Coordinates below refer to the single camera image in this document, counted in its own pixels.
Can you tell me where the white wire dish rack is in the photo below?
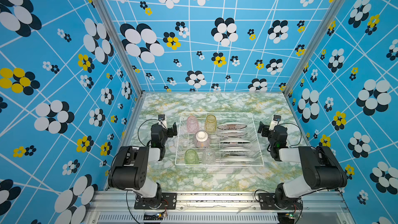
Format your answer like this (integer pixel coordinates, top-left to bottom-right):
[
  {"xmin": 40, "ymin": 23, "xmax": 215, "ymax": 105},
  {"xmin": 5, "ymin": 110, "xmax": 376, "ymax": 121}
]
[{"xmin": 175, "ymin": 112, "xmax": 264, "ymax": 168}]

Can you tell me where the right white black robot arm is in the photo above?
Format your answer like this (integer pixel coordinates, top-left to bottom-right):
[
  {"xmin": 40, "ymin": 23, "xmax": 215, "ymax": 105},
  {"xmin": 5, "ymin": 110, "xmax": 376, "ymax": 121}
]
[{"xmin": 258, "ymin": 122, "xmax": 347, "ymax": 208}]

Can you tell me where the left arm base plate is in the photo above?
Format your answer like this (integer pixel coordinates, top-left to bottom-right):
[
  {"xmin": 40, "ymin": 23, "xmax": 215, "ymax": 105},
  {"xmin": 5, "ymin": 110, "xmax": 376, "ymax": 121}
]
[{"xmin": 134, "ymin": 192, "xmax": 177, "ymax": 210}]

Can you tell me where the green rimmed white plate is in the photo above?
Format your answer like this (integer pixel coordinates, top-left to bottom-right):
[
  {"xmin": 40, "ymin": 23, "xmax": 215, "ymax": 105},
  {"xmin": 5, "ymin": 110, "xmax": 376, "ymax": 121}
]
[{"xmin": 216, "ymin": 130, "xmax": 248, "ymax": 138}]

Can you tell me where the pink glass cup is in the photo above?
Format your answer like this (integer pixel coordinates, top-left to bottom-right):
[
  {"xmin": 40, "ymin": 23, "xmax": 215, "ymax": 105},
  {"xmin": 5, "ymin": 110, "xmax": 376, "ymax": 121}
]
[{"xmin": 187, "ymin": 116, "xmax": 200, "ymax": 134}]

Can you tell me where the right aluminium frame post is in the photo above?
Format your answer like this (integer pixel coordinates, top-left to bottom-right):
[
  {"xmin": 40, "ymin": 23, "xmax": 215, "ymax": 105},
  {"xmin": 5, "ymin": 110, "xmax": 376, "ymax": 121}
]
[{"xmin": 284, "ymin": 0, "xmax": 346, "ymax": 97}]

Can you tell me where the circuit board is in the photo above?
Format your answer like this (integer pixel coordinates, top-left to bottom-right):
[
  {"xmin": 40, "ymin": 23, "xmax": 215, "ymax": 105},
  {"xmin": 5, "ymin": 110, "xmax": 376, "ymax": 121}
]
[
  {"xmin": 278, "ymin": 213, "xmax": 295, "ymax": 224},
  {"xmin": 143, "ymin": 212, "xmax": 168, "ymax": 222}
]

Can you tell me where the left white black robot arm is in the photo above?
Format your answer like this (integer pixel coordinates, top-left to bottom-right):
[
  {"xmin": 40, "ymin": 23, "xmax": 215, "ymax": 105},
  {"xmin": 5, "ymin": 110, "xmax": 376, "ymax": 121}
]
[{"xmin": 108, "ymin": 121, "xmax": 177, "ymax": 209}]

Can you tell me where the green glass cup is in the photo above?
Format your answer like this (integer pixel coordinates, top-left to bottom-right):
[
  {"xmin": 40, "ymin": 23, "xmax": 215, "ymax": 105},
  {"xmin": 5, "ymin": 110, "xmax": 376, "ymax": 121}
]
[{"xmin": 184, "ymin": 149, "xmax": 200, "ymax": 165}]

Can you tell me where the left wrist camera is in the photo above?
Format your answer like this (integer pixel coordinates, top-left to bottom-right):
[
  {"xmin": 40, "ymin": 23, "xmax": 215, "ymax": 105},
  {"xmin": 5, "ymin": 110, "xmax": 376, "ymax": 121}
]
[{"xmin": 158, "ymin": 114, "xmax": 167, "ymax": 130}]

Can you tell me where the dark rimmed white plate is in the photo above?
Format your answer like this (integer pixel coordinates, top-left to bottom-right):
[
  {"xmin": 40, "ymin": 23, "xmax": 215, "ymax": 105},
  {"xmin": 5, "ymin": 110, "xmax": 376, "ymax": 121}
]
[{"xmin": 219, "ymin": 139, "xmax": 251, "ymax": 147}]

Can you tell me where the left aluminium frame post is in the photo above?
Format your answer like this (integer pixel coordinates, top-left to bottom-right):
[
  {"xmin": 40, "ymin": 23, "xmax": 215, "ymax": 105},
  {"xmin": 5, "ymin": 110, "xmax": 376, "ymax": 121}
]
[{"xmin": 94, "ymin": 0, "xmax": 143, "ymax": 99}]

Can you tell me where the front white plate in rack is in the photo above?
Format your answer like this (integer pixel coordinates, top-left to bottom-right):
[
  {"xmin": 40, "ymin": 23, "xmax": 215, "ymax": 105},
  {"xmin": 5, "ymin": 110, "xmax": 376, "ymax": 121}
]
[{"xmin": 221, "ymin": 156, "xmax": 255, "ymax": 163}]

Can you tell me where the orange sunburst plate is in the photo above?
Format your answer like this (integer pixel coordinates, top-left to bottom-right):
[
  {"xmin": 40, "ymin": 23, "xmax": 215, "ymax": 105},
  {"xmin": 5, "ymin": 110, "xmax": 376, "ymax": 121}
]
[{"xmin": 217, "ymin": 122, "xmax": 247, "ymax": 130}]

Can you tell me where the clear glass cup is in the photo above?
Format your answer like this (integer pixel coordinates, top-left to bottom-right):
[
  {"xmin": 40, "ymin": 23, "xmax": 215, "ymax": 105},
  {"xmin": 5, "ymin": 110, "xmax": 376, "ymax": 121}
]
[{"xmin": 202, "ymin": 147, "xmax": 216, "ymax": 165}]

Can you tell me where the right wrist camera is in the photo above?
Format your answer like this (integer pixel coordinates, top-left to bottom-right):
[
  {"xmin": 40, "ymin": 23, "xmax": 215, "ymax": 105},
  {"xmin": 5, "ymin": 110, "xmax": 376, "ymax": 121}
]
[{"xmin": 269, "ymin": 115, "xmax": 282, "ymax": 131}]

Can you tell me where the yellow glass cup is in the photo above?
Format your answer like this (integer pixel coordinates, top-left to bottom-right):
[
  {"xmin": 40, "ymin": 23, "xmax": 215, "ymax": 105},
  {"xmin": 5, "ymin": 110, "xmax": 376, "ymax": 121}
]
[{"xmin": 204, "ymin": 114, "xmax": 217, "ymax": 133}]

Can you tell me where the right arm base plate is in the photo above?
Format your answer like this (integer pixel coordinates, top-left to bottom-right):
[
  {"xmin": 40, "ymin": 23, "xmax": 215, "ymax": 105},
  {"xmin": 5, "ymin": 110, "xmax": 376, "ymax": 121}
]
[{"xmin": 256, "ymin": 192, "xmax": 303, "ymax": 211}]

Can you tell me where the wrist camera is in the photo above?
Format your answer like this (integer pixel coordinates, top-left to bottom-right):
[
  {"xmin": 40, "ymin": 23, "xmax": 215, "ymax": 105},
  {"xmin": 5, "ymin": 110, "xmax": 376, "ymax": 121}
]
[
  {"xmin": 158, "ymin": 114, "xmax": 167, "ymax": 130},
  {"xmin": 269, "ymin": 115, "xmax": 282, "ymax": 131}
]

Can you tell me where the left circuit board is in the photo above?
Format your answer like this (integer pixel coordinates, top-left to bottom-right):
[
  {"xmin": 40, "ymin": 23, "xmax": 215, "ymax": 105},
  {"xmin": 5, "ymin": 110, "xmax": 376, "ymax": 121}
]
[{"xmin": 143, "ymin": 212, "xmax": 168, "ymax": 222}]

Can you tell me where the right circuit board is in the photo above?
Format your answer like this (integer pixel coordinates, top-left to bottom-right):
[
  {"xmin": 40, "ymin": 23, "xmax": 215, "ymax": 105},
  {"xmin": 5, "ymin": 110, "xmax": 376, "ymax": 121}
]
[{"xmin": 278, "ymin": 213, "xmax": 295, "ymax": 224}]

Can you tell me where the aluminium front rail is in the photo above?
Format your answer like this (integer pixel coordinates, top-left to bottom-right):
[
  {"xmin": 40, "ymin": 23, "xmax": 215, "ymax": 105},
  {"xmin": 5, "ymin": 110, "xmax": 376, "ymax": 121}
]
[{"xmin": 84, "ymin": 191, "xmax": 354, "ymax": 224}]

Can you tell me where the aluminium frame post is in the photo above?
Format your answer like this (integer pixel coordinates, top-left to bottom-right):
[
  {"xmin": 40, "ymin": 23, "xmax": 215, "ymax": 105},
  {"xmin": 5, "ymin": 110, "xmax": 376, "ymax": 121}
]
[
  {"xmin": 94, "ymin": 0, "xmax": 143, "ymax": 99},
  {"xmin": 284, "ymin": 0, "xmax": 346, "ymax": 97}
]

